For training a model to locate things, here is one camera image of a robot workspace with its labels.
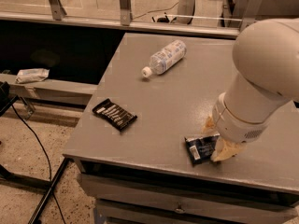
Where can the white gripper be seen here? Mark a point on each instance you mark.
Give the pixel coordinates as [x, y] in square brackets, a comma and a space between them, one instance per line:
[234, 124]

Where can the blue rxbar blueberry wrapper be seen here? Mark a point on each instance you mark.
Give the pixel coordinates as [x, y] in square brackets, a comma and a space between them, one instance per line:
[200, 149]

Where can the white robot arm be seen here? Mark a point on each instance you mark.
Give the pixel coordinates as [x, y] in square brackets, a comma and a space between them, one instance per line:
[266, 57]

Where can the clear plastic water bottle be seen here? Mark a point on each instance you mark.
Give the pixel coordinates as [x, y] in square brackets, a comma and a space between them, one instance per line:
[165, 58]

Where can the black snack bar wrapper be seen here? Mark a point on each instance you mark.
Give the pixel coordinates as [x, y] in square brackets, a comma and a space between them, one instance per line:
[114, 114]

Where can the grey cabinet drawer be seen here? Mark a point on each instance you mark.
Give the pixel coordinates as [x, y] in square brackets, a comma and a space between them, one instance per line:
[151, 204]

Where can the grey side bench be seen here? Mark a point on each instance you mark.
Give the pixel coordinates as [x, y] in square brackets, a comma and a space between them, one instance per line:
[52, 90]

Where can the black metal stand leg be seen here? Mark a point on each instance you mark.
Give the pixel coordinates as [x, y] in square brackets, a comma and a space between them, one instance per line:
[44, 200]

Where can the white wrapped packet on ledge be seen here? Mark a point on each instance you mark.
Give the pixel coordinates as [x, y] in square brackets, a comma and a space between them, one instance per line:
[32, 75]

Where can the metal bracket right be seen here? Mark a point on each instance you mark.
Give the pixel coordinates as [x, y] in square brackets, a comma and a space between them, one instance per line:
[250, 13]

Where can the metal bracket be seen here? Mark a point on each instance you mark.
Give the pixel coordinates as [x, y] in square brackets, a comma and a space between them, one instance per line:
[126, 12]
[250, 13]
[57, 10]

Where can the metal bracket centre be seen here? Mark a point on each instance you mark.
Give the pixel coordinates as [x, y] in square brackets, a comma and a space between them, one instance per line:
[126, 12]

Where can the metal bracket far left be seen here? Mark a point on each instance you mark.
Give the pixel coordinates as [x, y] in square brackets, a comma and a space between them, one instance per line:
[57, 10]

